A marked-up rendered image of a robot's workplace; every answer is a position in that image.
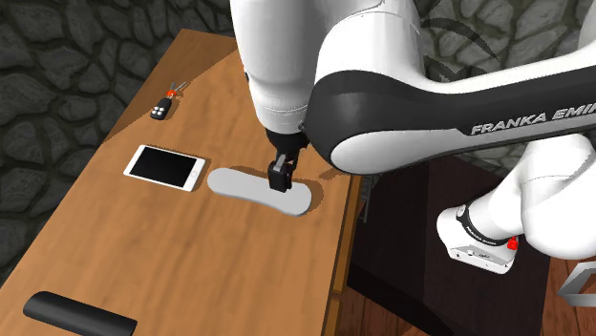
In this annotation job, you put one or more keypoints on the wooden table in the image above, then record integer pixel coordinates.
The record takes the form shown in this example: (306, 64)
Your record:
(177, 260)

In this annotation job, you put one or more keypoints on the black key fob with keys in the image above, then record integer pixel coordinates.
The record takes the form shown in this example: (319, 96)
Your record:
(160, 110)

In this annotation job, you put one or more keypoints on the white tablet with black screen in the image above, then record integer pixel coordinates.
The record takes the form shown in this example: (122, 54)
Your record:
(163, 167)

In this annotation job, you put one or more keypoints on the black padded wrist rest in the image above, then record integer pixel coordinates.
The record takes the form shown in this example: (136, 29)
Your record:
(77, 315)

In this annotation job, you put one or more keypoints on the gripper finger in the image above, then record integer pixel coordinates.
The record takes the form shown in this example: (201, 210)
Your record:
(294, 163)
(280, 179)

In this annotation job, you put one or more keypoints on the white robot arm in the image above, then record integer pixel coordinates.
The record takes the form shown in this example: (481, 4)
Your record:
(372, 56)

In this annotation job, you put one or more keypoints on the dark robot stand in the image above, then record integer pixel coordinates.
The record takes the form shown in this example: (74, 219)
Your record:
(400, 260)

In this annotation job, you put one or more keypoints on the grey flat oblong pad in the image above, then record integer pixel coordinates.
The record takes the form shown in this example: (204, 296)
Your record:
(246, 188)

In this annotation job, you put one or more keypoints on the grey angular frame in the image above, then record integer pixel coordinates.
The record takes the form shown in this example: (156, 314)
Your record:
(575, 288)

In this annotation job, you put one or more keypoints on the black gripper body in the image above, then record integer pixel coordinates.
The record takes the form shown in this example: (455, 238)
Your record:
(287, 142)

